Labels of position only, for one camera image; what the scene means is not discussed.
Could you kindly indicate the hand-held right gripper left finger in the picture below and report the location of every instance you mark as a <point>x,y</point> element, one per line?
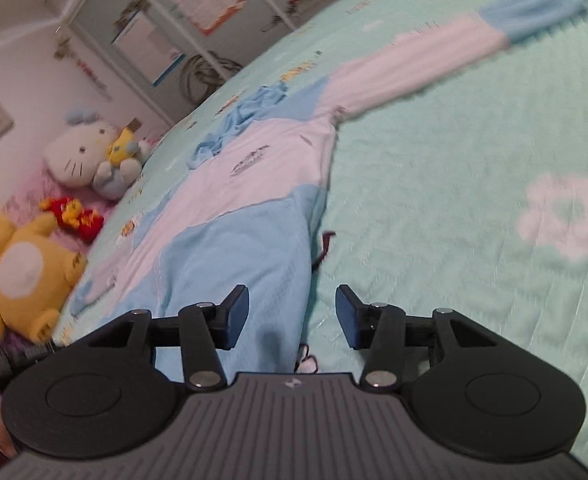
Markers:
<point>236,317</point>

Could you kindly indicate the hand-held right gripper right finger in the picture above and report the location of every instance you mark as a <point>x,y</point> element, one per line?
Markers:
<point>346,317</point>

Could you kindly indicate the blue and white hoodie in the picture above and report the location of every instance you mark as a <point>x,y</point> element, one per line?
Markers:
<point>254,240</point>

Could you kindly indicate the yellow plush toy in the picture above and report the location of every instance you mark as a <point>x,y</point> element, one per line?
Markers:
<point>23,280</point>

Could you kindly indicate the red plush toy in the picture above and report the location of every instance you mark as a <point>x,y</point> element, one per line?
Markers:
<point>78,217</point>

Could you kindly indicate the green quilted bedspread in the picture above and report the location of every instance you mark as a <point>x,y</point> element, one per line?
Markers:
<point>449,185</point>

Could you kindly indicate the small yellow plush doll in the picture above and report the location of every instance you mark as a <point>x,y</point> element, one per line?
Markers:
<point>121,147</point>

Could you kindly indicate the white cat plush toy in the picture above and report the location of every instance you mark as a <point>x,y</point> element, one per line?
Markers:
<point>73,155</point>

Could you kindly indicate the blue bordered poster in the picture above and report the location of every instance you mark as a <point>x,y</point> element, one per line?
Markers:
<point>148,47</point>

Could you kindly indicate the white sliding door wardrobe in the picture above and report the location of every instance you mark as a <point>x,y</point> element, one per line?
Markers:
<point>103,5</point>

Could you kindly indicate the artificial flower wall decoration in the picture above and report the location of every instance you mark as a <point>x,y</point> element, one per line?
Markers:
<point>81,65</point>

